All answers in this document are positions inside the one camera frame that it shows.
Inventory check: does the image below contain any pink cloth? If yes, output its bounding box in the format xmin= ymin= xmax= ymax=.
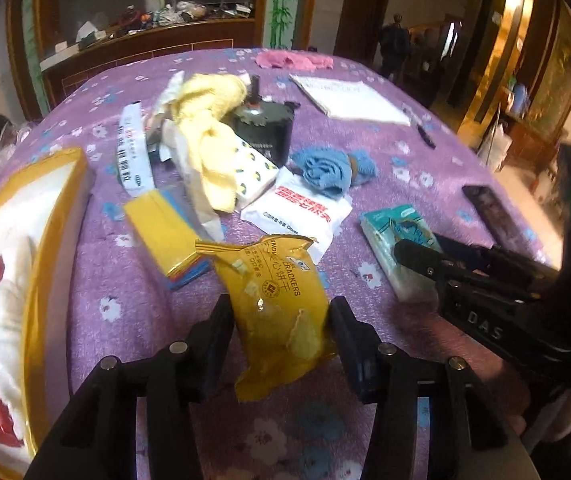
xmin=255 ymin=49 xmax=335 ymax=71

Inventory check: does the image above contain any white plastic bag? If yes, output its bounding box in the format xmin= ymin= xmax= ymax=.
xmin=480 ymin=122 xmax=513 ymax=171

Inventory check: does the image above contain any brown wooden door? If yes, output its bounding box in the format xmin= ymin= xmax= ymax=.
xmin=333 ymin=0 xmax=393 ymax=66

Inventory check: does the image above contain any teal tissue packet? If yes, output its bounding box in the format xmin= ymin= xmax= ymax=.
xmin=360 ymin=205 xmax=446 ymax=303

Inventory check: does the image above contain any cream plastic bag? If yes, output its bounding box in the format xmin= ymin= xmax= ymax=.
xmin=142 ymin=71 xmax=226 ymax=241

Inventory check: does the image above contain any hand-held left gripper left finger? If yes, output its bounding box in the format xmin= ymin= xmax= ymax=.
xmin=24 ymin=292 xmax=238 ymax=480

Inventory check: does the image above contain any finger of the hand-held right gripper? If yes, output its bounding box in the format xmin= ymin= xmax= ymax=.
xmin=394 ymin=238 xmax=571 ymax=391
xmin=433 ymin=232 xmax=566 ymax=302

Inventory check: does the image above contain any blue cloth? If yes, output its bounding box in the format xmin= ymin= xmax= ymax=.
xmin=290 ymin=146 xmax=379 ymax=198

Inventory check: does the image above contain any white red-print packet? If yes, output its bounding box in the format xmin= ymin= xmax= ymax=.
xmin=240 ymin=167 xmax=353 ymax=266

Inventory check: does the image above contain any yellow cracker packet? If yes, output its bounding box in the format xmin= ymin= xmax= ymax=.
xmin=195 ymin=234 xmax=339 ymax=403

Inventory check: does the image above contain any yellow cardboard box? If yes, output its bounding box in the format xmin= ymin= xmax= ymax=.
xmin=0 ymin=147 xmax=97 ymax=480

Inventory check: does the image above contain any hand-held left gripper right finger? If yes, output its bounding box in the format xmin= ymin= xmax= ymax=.
xmin=329 ymin=296 xmax=516 ymax=480

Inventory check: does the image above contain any dark round device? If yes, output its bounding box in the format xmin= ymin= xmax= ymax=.
xmin=229 ymin=75 xmax=299 ymax=168

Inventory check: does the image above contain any wooden glass cabinet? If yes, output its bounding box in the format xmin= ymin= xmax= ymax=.
xmin=5 ymin=0 xmax=271 ymax=121

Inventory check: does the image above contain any black pen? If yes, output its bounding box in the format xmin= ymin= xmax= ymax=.
xmin=403 ymin=105 xmax=437 ymax=150

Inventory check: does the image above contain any black phone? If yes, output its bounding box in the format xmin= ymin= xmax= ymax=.
xmin=462 ymin=185 xmax=521 ymax=248

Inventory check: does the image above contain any green tissue box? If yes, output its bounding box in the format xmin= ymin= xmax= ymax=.
xmin=76 ymin=21 xmax=108 ymax=43

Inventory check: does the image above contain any blue bottle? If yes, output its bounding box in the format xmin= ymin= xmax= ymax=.
xmin=510 ymin=82 xmax=529 ymax=116

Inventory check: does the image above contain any long white printed packet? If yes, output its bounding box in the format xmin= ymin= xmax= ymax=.
xmin=115 ymin=102 xmax=156 ymax=198

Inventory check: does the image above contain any yellow towel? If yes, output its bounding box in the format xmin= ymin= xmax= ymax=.
xmin=168 ymin=74 xmax=248 ymax=213

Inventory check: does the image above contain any yellow and blue flat packet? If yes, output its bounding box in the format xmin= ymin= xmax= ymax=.
xmin=122 ymin=189 xmax=213 ymax=291

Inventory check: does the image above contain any lemon print tissue pack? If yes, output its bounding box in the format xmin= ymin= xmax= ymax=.
xmin=228 ymin=132 xmax=286 ymax=211

